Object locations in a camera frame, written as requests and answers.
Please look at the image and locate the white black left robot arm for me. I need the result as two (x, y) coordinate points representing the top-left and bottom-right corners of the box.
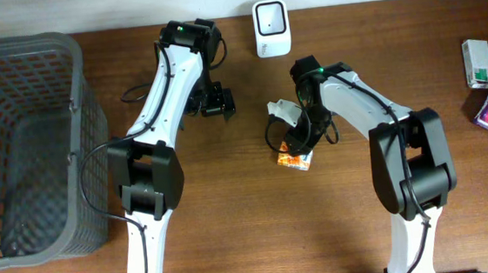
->
(81, 18), (236, 273)

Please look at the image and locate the white barcode scanner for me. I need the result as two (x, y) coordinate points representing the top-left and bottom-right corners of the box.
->
(251, 0), (291, 58)

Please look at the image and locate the orange small box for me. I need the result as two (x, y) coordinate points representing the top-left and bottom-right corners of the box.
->
(277, 151), (313, 171)

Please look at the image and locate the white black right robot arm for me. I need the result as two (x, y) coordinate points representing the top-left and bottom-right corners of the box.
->
(268, 56), (457, 273)

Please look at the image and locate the white green medicine box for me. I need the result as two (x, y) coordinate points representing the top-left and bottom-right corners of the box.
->
(461, 39), (488, 90)

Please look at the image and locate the grey plastic mesh basket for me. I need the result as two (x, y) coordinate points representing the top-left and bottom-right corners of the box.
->
(0, 32), (109, 270)

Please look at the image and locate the black right camera cable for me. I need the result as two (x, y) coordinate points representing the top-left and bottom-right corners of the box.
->
(263, 109), (342, 156)

